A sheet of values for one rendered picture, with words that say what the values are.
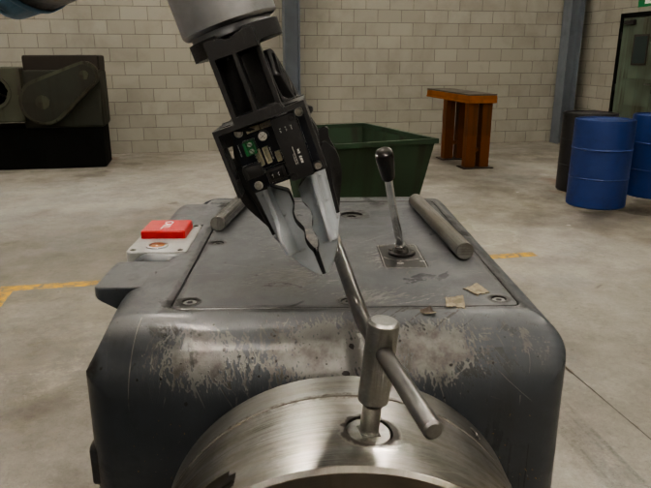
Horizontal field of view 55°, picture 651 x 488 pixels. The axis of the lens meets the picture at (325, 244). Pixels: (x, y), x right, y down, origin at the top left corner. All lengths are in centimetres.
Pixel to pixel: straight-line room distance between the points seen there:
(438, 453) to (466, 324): 17
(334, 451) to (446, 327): 21
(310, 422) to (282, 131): 21
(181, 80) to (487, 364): 981
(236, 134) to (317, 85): 999
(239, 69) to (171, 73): 982
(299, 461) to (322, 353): 16
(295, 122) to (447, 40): 1063
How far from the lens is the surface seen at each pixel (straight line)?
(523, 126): 1179
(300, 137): 46
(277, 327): 59
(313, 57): 1043
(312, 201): 53
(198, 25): 48
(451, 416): 54
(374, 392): 44
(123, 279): 73
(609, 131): 670
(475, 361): 59
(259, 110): 45
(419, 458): 45
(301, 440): 46
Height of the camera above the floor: 149
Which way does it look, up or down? 17 degrees down
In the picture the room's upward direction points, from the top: straight up
